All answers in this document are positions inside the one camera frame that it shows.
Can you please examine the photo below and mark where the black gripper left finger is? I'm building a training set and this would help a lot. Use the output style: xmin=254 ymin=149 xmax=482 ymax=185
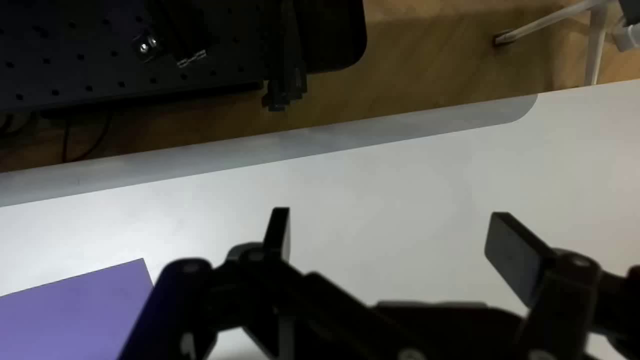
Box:
xmin=119 ymin=205 xmax=409 ymax=360

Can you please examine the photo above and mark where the black clamp bracket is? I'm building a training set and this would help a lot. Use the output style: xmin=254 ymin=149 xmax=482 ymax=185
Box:
xmin=261 ymin=0 xmax=310 ymax=114

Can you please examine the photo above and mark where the purple paper sheet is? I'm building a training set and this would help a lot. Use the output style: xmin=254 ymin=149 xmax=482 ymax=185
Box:
xmin=0 ymin=258 xmax=156 ymax=360

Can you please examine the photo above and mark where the black thin cable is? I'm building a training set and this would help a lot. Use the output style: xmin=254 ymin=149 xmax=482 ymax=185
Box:
xmin=58 ymin=109 xmax=115 ymax=164

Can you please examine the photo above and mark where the black perforated mounting board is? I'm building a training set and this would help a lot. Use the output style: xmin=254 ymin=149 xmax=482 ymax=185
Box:
xmin=0 ymin=0 xmax=370 ymax=112

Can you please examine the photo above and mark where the white metal stand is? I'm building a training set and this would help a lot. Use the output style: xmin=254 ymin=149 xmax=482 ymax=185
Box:
xmin=492 ymin=0 xmax=640 ymax=88

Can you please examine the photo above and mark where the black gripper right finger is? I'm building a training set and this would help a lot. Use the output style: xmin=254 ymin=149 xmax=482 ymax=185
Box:
xmin=484 ymin=211 xmax=640 ymax=360

